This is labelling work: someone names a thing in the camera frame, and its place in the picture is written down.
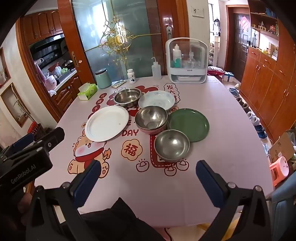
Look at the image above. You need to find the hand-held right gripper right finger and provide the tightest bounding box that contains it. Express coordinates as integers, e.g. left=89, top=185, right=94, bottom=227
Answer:
left=196, top=159, right=272, bottom=241

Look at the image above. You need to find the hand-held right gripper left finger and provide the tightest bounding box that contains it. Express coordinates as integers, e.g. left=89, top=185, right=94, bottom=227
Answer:
left=25, top=159, right=102, bottom=241

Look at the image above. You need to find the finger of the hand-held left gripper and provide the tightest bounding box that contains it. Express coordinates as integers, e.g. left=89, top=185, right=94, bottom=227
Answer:
left=5, top=133, right=35, bottom=156
left=32, top=127, right=65, bottom=152

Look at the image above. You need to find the round steel bowl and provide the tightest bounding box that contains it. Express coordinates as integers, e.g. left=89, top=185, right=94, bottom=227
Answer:
left=154, top=129, right=190, bottom=162

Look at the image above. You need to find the white plate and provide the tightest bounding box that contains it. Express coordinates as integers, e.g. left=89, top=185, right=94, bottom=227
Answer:
left=84, top=106, right=129, bottom=142

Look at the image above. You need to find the green plate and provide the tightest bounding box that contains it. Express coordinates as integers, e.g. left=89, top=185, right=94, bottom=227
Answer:
left=167, top=108, right=210, bottom=142

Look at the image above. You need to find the shallow steel bowl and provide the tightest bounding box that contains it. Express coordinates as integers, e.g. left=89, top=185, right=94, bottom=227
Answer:
left=113, top=88, right=142, bottom=107

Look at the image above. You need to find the pink-sided steel bowl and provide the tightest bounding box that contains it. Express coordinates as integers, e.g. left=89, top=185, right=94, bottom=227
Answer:
left=135, top=106, right=168, bottom=135

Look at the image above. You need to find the white ceramic bowl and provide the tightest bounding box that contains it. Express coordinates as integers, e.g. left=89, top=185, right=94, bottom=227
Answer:
left=138, top=90, right=175, bottom=113

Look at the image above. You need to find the wooden kitchen base cabinet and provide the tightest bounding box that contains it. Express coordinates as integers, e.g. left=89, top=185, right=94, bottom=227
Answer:
left=50, top=74, right=84, bottom=114

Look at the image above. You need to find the person's dark clothing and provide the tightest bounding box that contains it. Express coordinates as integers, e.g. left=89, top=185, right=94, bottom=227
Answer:
left=79, top=197, right=162, bottom=241

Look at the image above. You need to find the pink patterned pot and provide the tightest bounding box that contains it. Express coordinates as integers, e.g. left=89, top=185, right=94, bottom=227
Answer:
left=43, top=74, right=58, bottom=92

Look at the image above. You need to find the green tissue box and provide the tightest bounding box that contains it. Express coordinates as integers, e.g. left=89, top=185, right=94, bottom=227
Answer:
left=77, top=83, right=98, bottom=100

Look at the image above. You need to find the pink plastic stool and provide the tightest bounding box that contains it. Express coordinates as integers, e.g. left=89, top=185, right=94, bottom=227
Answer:
left=268, top=156, right=289, bottom=188

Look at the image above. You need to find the row of shoes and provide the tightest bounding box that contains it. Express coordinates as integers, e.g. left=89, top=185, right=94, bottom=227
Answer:
left=228, top=83, right=266, bottom=139

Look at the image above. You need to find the cardboard box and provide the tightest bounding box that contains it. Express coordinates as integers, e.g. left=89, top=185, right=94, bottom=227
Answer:
left=268, top=132, right=295, bottom=163

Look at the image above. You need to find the teal canister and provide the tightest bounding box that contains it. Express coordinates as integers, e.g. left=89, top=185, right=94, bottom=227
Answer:
left=95, top=68, right=112, bottom=90

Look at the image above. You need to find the blue chair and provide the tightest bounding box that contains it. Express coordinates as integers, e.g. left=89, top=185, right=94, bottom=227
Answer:
left=270, top=183, right=296, bottom=241

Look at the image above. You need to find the white bottle sterilizer cabinet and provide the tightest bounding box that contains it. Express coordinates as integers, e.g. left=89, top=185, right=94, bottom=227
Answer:
left=165, top=37, right=208, bottom=84

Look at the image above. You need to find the tall wooden cabinet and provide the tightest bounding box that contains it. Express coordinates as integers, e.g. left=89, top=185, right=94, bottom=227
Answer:
left=240, top=0, right=296, bottom=143

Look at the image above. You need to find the clear squeeze bottle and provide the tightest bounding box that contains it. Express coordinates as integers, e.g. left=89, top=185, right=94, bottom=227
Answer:
left=151, top=57, right=162, bottom=80

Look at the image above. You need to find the clear baby bottle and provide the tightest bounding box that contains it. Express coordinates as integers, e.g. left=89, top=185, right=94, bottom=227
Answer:
left=186, top=51, right=197, bottom=69

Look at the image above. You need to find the frosted glass sliding door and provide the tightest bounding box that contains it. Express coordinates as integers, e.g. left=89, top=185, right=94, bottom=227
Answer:
left=70, top=0, right=162, bottom=85

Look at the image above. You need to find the white bottle teal label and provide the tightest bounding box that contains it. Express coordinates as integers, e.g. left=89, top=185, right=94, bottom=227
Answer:
left=173, top=44, right=183, bottom=69

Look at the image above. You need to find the dark entry door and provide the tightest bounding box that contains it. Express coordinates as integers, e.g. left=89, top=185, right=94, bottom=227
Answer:
left=232, top=13, right=251, bottom=82

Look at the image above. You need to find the wooden framed wall panel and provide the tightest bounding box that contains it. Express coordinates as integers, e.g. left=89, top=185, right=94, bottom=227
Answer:
left=1, top=83, right=30, bottom=128

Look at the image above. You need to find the wooden kitchen wall cabinet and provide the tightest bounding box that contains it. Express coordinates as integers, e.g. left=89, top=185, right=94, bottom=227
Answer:
left=22, top=10, right=63, bottom=45

